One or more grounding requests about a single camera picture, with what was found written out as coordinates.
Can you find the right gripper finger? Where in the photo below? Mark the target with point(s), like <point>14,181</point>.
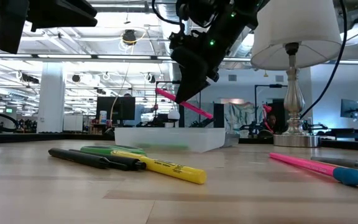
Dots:
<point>190,81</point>

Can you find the pink highlighter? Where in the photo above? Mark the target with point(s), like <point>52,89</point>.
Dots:
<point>197,110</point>

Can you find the clear box with grey lid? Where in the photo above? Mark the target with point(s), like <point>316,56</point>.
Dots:
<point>169,138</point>

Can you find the yellow highlighter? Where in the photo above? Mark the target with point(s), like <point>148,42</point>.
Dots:
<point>172,169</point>

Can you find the black pen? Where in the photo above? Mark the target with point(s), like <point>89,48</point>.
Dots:
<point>126,162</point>
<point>76,158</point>

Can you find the pink pencil with blue cap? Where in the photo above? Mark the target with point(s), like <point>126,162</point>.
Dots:
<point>309,166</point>

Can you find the grey pen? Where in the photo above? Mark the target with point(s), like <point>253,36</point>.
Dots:
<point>346,162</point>

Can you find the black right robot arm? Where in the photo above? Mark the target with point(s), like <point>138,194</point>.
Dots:
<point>238,18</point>

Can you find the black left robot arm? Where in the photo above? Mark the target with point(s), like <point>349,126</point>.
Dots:
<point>11,25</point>

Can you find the monitor on arm mount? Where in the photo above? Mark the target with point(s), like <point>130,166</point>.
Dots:
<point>350,109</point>

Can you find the black speaker box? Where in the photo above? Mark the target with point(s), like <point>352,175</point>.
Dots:
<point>218,115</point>

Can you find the white round object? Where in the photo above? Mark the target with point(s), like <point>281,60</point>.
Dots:
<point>173,115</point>

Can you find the painted cloth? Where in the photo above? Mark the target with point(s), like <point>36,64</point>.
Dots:
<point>239,115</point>

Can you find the person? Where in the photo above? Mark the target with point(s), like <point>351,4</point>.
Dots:
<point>138,113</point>
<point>272,122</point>

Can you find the black ceiling device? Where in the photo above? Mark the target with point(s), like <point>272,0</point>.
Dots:
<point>129,37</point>

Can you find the black computer monitor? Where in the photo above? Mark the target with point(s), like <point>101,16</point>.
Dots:
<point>117,109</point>

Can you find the white bottle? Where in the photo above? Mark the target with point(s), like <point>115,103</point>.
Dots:
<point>103,117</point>

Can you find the white shade table lamp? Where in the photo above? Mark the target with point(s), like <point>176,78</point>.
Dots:
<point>294,31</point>

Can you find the long ceiling light bar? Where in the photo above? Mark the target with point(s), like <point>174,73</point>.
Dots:
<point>73,57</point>

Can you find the white pillar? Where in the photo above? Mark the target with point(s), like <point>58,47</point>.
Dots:
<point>51,96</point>

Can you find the black stand frame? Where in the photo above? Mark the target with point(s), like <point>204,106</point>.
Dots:
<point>166,82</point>
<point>270,86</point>

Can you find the black aluminium table frame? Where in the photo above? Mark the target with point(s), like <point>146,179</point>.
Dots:
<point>57,137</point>

